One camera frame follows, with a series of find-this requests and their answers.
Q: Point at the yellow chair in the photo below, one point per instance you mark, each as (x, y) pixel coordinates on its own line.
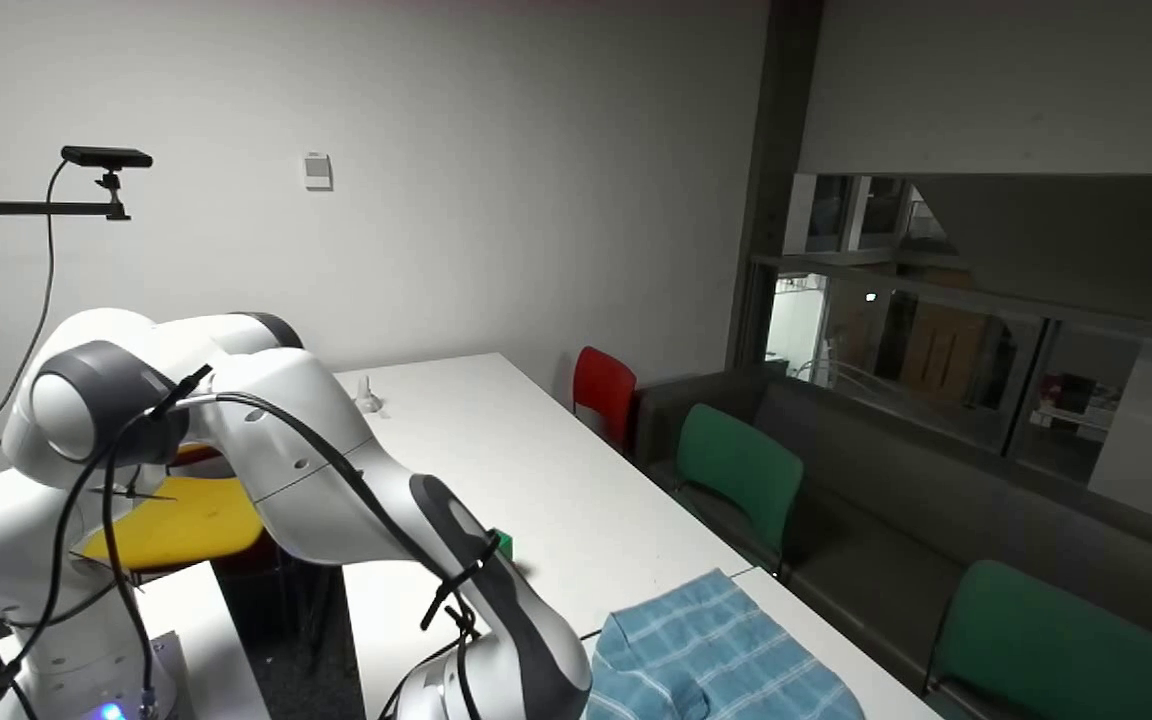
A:
(188, 520)

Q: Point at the blue checked towel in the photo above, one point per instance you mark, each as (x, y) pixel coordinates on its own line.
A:
(723, 653)

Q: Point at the interior glass window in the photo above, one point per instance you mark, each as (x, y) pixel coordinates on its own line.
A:
(951, 345)

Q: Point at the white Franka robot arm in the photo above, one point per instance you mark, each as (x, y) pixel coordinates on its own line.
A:
(310, 465)

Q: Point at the small white table object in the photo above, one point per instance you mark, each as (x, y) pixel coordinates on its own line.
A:
(369, 396)

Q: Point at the green chair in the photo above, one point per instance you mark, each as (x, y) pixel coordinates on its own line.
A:
(1070, 653)
(737, 465)

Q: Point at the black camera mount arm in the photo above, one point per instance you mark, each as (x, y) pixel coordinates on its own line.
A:
(29, 204)

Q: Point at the white wall switch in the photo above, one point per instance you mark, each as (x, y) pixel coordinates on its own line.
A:
(320, 169)

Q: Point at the red chair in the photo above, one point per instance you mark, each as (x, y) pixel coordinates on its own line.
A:
(600, 384)

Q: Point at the white side table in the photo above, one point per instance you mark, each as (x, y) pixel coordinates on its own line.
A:
(210, 642)

